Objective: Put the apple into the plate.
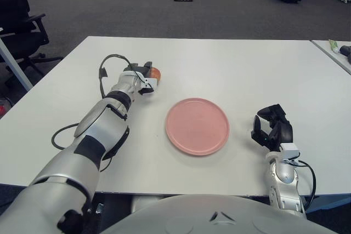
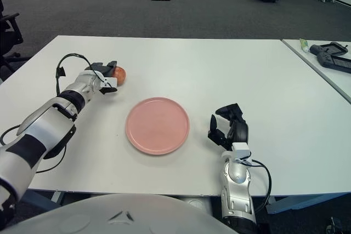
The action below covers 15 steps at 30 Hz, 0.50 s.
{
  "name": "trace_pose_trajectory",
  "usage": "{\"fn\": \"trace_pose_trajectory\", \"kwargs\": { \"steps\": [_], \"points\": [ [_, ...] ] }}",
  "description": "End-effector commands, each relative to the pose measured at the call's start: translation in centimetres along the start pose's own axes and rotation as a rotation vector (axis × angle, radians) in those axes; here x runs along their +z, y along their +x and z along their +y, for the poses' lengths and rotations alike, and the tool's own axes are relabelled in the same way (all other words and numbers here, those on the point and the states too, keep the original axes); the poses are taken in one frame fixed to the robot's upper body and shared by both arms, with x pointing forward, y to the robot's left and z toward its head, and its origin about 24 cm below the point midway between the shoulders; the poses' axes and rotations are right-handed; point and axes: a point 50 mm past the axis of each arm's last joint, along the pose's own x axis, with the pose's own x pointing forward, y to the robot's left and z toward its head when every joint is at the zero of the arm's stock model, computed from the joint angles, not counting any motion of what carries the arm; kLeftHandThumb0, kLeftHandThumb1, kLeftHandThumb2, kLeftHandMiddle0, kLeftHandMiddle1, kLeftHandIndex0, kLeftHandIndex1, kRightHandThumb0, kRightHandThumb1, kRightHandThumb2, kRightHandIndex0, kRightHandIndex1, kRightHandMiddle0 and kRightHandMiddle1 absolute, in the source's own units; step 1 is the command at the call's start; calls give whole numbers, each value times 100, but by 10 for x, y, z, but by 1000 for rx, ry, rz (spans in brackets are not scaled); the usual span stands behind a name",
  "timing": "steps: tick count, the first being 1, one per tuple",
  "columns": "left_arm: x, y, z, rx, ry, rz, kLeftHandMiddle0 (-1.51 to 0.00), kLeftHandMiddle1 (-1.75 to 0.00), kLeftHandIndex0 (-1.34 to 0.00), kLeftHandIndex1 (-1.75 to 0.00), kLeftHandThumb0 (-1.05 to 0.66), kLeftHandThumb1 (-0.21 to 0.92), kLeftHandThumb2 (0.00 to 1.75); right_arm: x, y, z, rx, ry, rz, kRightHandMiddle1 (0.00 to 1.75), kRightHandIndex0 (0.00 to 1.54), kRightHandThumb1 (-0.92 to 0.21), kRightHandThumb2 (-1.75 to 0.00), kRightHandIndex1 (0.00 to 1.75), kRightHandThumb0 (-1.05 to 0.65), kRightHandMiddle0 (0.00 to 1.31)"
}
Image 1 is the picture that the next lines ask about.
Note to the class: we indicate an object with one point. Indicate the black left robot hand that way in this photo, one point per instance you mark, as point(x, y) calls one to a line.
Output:
point(138, 69)

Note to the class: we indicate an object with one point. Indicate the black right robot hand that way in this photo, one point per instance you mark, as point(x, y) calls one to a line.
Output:
point(285, 134)

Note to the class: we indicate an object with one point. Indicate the red apple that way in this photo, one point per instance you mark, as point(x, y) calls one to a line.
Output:
point(156, 73)

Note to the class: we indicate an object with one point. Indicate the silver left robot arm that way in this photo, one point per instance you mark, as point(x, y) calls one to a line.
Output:
point(104, 124)

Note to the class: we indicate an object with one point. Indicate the pink round plate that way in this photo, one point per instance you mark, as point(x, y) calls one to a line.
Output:
point(198, 126)

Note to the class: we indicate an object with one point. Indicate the green tube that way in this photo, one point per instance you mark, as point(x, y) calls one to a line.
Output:
point(334, 45)

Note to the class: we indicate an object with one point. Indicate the black handheld remote controller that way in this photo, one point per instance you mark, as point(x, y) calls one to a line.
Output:
point(346, 50)

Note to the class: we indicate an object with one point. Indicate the grey robot torso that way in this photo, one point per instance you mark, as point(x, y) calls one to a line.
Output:
point(192, 214)

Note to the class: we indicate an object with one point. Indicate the grey desk leg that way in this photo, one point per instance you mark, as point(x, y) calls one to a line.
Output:
point(13, 65)

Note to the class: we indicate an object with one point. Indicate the black office chair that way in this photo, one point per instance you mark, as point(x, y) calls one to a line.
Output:
point(16, 36)

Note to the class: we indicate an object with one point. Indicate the small red object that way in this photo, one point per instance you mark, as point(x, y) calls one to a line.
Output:
point(2, 111)

